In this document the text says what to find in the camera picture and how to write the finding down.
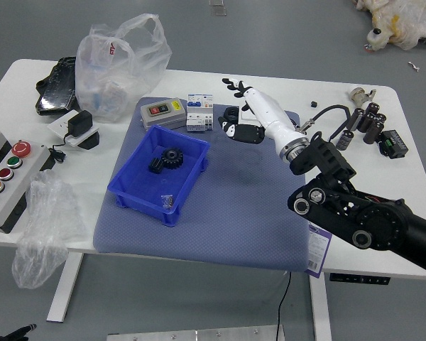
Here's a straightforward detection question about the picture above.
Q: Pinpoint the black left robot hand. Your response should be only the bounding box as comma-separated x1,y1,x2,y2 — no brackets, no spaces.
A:
0,323,38,341

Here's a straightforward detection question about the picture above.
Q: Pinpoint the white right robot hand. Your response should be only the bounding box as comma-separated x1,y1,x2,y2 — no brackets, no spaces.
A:
218,77,308,158

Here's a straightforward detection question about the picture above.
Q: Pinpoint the big black gear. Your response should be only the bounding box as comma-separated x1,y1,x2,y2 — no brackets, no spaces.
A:
160,148,184,170

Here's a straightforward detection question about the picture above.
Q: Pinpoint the blue plastic box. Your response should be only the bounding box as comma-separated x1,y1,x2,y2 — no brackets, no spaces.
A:
107,124,210,227

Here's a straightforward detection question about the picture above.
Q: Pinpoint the grey multi-button control box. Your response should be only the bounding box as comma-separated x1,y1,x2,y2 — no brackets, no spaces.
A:
0,128,50,234

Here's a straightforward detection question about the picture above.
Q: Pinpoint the black round plastic part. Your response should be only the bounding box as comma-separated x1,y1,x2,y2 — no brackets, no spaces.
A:
222,106,241,125

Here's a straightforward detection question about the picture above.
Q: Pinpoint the white table leg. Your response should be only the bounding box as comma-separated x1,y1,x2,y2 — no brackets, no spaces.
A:
309,273,332,341
46,252,82,323

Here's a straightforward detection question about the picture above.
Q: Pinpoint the white circuit breaker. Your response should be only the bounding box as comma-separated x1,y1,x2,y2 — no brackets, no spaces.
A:
185,94,215,134

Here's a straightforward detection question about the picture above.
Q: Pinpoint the metal valve fitting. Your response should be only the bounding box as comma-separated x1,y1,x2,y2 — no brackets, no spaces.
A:
348,87,377,106

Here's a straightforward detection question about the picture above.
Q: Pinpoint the crumpled clear plastic bag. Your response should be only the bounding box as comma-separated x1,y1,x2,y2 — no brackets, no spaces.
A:
11,169,88,289

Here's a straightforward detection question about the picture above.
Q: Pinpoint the clear plastic piece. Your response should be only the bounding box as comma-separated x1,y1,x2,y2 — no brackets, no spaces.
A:
209,0,228,16

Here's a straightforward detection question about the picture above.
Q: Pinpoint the black terminal module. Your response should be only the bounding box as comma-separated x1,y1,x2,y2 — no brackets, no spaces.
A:
376,130,409,160

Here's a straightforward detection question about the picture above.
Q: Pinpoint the blue-grey mat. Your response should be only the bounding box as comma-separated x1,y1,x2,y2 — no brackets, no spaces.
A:
92,96,315,274

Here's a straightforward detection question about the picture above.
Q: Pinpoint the purple label tag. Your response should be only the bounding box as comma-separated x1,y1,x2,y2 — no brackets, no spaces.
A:
307,223,333,278

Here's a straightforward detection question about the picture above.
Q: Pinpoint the plastic-wrapped yellow toy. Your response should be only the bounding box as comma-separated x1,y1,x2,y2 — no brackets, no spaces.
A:
353,0,426,57

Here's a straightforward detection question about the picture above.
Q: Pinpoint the large clear plastic bag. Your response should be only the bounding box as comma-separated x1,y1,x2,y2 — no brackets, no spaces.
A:
74,13,173,124

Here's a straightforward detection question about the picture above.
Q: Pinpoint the grey metal plate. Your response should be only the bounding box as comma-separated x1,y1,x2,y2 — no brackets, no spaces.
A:
106,325,285,341

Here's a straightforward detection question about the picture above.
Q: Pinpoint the black socket base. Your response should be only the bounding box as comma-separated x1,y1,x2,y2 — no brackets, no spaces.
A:
76,130,101,150

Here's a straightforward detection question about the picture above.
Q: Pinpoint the black table control panel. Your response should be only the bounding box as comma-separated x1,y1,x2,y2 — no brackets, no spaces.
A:
329,272,391,285

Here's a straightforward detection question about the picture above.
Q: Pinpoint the black power adapter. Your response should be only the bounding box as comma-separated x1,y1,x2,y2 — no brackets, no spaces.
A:
64,109,94,138

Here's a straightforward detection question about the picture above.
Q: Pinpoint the white socket plate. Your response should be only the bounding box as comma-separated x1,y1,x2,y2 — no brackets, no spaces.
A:
47,109,100,147

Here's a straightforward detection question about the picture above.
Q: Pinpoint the black plastic tray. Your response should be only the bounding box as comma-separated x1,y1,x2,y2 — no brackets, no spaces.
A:
35,55,81,117

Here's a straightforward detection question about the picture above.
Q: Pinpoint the white wall switch panel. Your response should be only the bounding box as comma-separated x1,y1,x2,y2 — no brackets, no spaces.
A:
238,105,261,124

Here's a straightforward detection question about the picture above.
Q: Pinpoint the grey push-button switch box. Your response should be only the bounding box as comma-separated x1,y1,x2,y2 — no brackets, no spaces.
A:
140,98,187,131

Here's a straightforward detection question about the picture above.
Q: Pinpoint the black adapter cord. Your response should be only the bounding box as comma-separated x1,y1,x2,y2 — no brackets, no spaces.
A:
48,134,72,164

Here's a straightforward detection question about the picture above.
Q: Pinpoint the black power cable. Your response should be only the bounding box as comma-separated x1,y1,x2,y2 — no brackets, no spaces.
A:
276,271,293,341

